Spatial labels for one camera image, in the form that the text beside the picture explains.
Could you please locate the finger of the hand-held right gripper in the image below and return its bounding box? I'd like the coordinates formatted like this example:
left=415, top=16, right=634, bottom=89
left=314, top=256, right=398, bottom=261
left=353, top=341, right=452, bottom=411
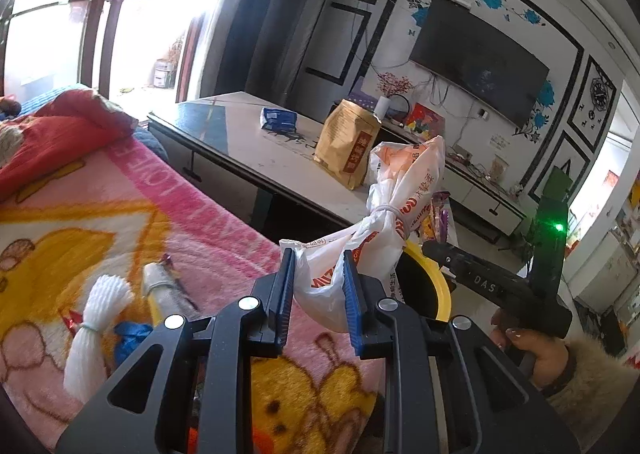
left=421, top=240, right=468, bottom=285

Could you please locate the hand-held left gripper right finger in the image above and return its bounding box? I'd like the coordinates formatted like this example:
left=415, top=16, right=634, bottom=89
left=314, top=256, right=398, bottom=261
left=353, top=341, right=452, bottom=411
left=343, top=254, right=582, bottom=454

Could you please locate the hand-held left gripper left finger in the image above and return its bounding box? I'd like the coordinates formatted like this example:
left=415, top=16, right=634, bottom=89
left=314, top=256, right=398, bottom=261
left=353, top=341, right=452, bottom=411
left=55, top=248, right=297, bottom=454

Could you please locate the yellow trash bin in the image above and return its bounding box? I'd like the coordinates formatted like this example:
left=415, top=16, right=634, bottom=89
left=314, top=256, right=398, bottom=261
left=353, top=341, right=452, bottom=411
left=395, top=239, right=454, bottom=323

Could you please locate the white plastic bag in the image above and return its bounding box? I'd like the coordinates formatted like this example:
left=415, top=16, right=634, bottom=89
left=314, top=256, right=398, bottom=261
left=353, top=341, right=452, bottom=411
left=279, top=136, right=447, bottom=335

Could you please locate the person's right forearm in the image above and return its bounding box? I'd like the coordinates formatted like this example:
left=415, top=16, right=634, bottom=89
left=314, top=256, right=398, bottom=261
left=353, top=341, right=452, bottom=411
left=540, top=338, right=640, bottom=441

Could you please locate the person's right hand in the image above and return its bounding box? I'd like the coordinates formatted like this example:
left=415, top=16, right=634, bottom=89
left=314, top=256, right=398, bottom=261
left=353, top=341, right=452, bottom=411
left=489, top=306, right=572, bottom=391

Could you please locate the colourful snack packet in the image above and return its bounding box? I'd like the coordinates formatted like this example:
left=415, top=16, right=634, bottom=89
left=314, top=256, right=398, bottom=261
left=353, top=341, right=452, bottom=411
left=417, top=191, right=452, bottom=245

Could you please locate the white television cabinet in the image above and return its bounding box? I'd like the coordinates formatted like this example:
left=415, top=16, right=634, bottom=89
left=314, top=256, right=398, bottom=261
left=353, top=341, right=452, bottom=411
left=380, top=124, right=527, bottom=245

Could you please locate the brown paper bag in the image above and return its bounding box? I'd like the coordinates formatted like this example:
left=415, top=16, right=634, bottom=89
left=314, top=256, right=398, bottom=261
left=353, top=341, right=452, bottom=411
left=313, top=98, right=384, bottom=191

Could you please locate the white vase with pink flowers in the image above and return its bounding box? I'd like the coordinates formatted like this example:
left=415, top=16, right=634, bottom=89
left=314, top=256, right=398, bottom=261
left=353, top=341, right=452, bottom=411
left=375, top=72, right=414, bottom=123

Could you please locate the glass-top coffee table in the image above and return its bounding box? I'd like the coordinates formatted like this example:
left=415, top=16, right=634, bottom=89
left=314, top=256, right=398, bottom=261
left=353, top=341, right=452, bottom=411
left=147, top=91, right=453, bottom=242

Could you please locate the blue packet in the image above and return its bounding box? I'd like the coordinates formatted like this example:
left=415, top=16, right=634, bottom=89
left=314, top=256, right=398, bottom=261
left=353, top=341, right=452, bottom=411
left=260, top=107, right=300, bottom=133

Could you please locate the white foam fruit net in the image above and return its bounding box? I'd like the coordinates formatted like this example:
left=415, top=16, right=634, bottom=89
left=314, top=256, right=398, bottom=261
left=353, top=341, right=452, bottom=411
left=63, top=275, right=134, bottom=396

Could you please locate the pink printed blanket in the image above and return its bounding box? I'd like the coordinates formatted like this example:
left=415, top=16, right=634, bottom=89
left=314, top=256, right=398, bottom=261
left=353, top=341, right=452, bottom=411
left=0, top=134, right=382, bottom=454

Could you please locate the grey standing air conditioner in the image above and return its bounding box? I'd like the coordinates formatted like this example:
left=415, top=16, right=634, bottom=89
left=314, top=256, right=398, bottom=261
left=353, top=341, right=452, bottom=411
left=270, top=0, right=349, bottom=109

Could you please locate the red quilt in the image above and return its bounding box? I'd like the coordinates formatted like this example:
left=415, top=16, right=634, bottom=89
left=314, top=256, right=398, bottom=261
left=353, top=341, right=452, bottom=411
left=0, top=88, right=140, bottom=203

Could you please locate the wall-mounted television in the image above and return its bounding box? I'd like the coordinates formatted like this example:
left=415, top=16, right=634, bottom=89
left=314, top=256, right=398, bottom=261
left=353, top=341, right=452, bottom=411
left=409, top=0, right=551, bottom=129

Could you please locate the black wall clock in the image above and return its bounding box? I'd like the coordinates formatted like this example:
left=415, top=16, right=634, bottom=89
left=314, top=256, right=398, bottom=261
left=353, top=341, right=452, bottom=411
left=587, top=76, right=617, bottom=123

